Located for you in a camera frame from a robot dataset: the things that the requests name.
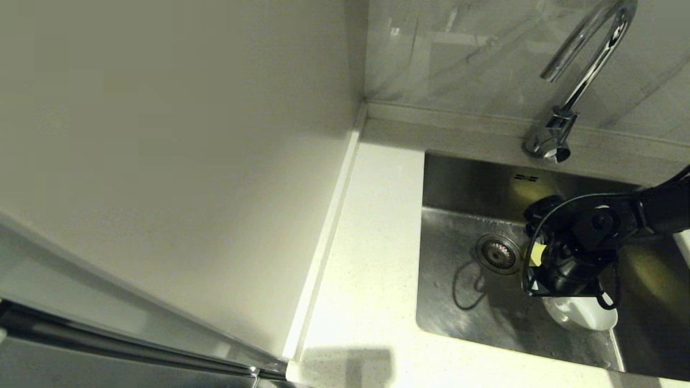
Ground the yellow bowl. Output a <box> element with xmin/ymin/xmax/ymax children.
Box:
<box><xmin>525</xmin><ymin>241</ymin><xmax>548</xmax><ymax>268</ymax></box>

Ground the white bowl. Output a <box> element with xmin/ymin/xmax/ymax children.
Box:
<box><xmin>541</xmin><ymin>293</ymin><xmax>619</xmax><ymax>332</ymax></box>

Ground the metal sink drain strainer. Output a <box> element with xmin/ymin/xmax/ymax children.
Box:
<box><xmin>475</xmin><ymin>234</ymin><xmax>522</xmax><ymax>275</ymax></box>

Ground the stainless steel sink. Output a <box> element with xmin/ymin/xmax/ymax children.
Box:
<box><xmin>416</xmin><ymin>152</ymin><xmax>690</xmax><ymax>382</ymax></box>

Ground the chrome gooseneck faucet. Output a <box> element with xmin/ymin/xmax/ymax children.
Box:
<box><xmin>522</xmin><ymin>0</ymin><xmax>638</xmax><ymax>164</ymax></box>

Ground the white counter edge strip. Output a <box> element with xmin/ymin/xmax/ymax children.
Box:
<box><xmin>283</xmin><ymin>105</ymin><xmax>368</xmax><ymax>362</ymax></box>

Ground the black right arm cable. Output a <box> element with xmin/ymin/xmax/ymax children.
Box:
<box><xmin>522</xmin><ymin>192</ymin><xmax>643</xmax><ymax>312</ymax></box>

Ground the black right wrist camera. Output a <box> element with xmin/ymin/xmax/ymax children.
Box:
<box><xmin>525</xmin><ymin>195</ymin><xmax>564</xmax><ymax>227</ymax></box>

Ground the dark appliance door handle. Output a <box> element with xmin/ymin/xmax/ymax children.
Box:
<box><xmin>0</xmin><ymin>301</ymin><xmax>289</xmax><ymax>381</ymax></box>

